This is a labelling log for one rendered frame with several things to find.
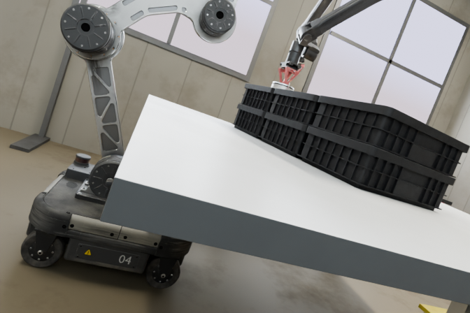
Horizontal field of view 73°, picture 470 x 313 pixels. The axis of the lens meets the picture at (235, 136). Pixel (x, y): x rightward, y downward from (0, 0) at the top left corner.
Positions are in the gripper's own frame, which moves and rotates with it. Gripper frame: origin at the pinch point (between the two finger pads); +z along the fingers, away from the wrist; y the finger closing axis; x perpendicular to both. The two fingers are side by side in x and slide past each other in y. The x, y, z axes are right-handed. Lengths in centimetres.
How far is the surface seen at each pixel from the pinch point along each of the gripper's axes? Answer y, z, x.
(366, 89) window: 144, -53, -156
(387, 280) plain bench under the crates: -110, 34, 30
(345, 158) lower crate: -59, 23, 1
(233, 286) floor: -5, 98, -9
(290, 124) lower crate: -30.3, 18.3, 5.5
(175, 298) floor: -19, 98, 21
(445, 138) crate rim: -66, 8, -25
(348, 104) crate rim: -55, 8, 3
